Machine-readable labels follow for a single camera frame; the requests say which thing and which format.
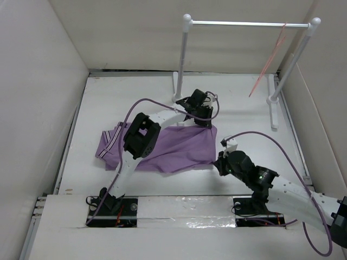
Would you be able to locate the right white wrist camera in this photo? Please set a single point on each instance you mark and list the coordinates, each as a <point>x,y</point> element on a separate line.
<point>229,146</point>

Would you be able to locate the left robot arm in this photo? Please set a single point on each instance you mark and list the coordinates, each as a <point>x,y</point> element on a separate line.
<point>141,137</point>

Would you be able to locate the pink wire hanger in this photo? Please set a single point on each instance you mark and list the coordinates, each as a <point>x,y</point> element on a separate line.
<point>281,38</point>

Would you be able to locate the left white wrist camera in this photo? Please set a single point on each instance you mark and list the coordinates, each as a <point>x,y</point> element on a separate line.
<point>210,99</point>

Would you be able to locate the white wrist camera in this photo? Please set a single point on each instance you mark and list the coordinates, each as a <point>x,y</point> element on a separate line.
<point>229,146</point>
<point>210,99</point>

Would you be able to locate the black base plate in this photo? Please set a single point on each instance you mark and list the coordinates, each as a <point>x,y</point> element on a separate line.
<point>124,217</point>
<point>246,215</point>

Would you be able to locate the aluminium frame rail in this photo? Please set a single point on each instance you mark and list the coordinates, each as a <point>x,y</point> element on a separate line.
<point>54,190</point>

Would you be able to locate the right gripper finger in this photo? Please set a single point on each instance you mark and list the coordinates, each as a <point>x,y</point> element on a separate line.
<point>223,170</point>
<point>219,162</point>

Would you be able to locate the white clothes rack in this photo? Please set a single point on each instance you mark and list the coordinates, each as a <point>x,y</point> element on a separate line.
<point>274,92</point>

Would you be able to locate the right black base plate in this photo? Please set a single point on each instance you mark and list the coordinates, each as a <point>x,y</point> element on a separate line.
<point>246,215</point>

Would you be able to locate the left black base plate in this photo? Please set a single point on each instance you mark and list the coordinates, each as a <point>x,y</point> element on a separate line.
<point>124,217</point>

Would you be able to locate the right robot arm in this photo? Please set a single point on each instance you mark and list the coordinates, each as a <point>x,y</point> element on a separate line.
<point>277,194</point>

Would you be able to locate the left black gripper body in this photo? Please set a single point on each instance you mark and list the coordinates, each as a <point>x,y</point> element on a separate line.
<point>202,111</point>

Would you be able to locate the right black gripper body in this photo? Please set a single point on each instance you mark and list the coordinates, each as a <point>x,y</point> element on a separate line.
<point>229,167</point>

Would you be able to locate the purple trousers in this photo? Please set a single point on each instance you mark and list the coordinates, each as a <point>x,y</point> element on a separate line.
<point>178,148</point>

